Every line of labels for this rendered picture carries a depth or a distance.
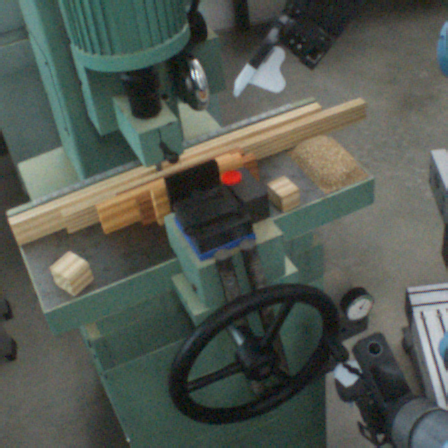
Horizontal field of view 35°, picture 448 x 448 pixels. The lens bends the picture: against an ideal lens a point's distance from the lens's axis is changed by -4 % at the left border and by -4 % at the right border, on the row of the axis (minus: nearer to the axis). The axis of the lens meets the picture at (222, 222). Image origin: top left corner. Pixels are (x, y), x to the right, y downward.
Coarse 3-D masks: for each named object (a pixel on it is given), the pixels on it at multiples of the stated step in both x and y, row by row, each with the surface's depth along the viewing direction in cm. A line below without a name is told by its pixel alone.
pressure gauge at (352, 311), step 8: (352, 288) 134; (360, 288) 134; (344, 296) 134; (352, 296) 133; (360, 296) 132; (368, 296) 133; (344, 304) 133; (352, 304) 132; (360, 304) 133; (368, 304) 135; (344, 312) 134; (352, 312) 134; (360, 312) 135; (368, 312) 136; (352, 320) 135
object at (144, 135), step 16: (128, 112) 117; (160, 112) 116; (128, 128) 118; (144, 128) 113; (160, 128) 113; (176, 128) 115; (144, 144) 114; (176, 144) 116; (144, 160) 116; (160, 160) 117
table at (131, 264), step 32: (288, 160) 130; (320, 192) 123; (352, 192) 124; (96, 224) 124; (288, 224) 121; (320, 224) 125; (32, 256) 119; (96, 256) 118; (128, 256) 117; (160, 256) 116; (96, 288) 112; (128, 288) 114; (160, 288) 117; (192, 288) 114; (64, 320) 112; (192, 320) 113
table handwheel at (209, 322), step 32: (288, 288) 102; (224, 320) 99; (192, 352) 100; (256, 352) 107; (320, 352) 115; (192, 384) 106; (288, 384) 117; (192, 416) 109; (224, 416) 114; (256, 416) 117
